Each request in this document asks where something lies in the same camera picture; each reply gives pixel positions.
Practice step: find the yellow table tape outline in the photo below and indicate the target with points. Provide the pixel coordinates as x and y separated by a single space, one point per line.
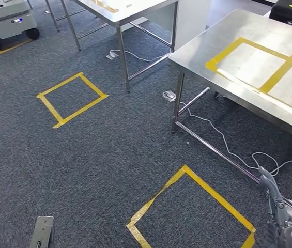
107 7

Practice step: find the white floor socket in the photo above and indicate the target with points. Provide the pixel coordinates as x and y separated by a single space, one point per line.
169 96

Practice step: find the steel workbench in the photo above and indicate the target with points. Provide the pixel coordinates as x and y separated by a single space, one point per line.
251 27

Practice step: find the steel table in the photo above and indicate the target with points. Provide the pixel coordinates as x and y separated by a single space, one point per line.
140 8

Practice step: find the yellow floor tape square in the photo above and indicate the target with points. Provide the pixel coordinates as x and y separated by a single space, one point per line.
84 110
213 193

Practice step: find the yellow floor tape strip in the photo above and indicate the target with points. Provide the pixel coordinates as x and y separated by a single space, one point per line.
13 47

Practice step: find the black carry case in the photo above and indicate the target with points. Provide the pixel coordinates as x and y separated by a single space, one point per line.
290 15

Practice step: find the white partition panel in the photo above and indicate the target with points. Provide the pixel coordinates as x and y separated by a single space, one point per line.
192 20

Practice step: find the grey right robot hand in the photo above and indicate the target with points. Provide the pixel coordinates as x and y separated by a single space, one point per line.
280 226

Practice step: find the grey mobile robot base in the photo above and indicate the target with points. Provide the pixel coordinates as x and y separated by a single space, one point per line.
6 29

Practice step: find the yellow workbench tape outline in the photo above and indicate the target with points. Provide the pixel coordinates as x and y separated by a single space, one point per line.
277 74

